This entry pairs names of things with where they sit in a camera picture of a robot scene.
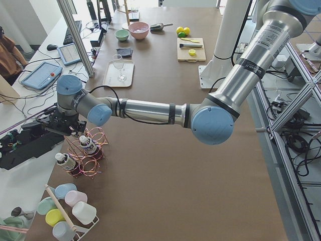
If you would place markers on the pink bowl with ice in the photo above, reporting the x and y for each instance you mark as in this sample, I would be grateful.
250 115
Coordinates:
139 30

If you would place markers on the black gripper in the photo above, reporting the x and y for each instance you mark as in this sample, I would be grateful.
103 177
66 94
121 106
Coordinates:
65 120

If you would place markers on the black equipment case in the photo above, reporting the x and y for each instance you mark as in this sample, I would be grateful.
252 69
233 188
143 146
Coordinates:
32 141

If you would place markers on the green plastic cup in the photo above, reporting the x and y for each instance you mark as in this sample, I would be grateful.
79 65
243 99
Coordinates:
45 205

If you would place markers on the green bowl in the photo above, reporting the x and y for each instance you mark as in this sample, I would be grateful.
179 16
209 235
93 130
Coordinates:
122 35

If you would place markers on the pink plastic cup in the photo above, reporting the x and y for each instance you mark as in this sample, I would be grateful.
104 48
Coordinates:
73 197

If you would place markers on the clear wine glass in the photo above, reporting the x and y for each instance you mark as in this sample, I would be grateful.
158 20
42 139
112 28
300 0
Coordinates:
118 63

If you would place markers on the aluminium frame post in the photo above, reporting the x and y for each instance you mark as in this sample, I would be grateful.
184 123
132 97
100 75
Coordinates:
68 17

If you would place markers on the white wire cup rack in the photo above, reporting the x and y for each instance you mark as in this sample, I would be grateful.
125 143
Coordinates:
81 230

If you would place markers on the white plastic cup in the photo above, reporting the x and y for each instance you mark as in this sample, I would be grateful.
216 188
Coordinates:
84 212

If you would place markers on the blue teach pendant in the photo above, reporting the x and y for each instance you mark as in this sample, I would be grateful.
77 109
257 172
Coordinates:
42 76
69 54

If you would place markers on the yellow knife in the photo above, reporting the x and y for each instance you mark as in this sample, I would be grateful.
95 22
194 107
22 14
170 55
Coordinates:
190 40

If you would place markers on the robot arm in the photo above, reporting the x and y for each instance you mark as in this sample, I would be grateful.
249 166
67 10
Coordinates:
212 121

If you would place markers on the tea bottle white cap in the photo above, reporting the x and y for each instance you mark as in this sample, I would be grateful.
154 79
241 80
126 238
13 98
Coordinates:
89 147

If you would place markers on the black muddler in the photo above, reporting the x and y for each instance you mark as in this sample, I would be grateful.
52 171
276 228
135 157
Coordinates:
181 45

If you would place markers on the yellow plastic cup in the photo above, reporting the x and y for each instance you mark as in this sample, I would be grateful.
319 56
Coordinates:
53 217

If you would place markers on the cream rabbit tray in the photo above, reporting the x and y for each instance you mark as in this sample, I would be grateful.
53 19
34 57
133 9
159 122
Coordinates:
112 74

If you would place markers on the white power strip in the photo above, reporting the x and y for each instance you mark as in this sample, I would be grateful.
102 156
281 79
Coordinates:
278 101

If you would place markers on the wooden cutting board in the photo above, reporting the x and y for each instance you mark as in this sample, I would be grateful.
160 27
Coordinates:
183 53

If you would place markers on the grey blue plastic cup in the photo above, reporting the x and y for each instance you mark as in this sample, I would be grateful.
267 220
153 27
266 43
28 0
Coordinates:
62 231

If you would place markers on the yellow lemon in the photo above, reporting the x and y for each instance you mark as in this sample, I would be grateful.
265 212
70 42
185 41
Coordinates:
179 29

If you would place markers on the wooden rack handle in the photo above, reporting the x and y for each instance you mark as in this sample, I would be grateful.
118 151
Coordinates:
59 206

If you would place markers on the metal ice scoop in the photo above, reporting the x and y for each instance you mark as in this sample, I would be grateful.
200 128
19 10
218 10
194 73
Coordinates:
159 26

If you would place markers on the aluminium frame rail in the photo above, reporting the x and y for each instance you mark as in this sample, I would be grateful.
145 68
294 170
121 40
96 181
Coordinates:
290 138

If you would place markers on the black computer mouse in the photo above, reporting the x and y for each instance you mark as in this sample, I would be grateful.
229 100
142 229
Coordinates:
51 47

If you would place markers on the grey folded cloth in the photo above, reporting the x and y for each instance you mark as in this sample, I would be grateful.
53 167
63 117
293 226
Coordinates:
125 52

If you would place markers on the copper wire bottle basket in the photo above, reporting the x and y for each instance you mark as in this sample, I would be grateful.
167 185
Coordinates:
89 165

